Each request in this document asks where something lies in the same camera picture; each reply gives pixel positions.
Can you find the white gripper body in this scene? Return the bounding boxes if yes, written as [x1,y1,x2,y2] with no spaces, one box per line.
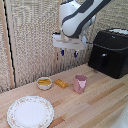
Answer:
[52,31,89,52]

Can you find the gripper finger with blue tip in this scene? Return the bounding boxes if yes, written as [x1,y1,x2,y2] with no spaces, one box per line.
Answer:
[73,49,80,59]
[60,48,66,57]

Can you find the orange food block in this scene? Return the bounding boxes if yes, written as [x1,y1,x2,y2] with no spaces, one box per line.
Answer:
[54,78,69,89]

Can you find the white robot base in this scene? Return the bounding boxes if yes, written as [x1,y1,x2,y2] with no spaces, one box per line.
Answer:
[111,102,128,128]

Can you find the black air fryer body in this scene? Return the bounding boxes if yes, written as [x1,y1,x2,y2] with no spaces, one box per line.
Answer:
[88,28,128,80]

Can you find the pink cup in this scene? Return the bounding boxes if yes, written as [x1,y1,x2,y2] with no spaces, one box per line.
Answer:
[73,74,88,94]

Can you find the beige woven folding screen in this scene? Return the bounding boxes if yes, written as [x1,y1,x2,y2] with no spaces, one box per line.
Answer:
[0,0,128,94]

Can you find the yellow food pieces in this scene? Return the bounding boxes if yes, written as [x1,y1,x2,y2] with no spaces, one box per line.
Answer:
[37,78,52,86]

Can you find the small white bowl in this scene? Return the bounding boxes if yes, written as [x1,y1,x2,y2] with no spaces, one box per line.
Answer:
[36,76,53,91]

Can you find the white floral rim plate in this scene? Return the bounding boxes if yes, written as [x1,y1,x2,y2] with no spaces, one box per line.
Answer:
[6,95,55,128]

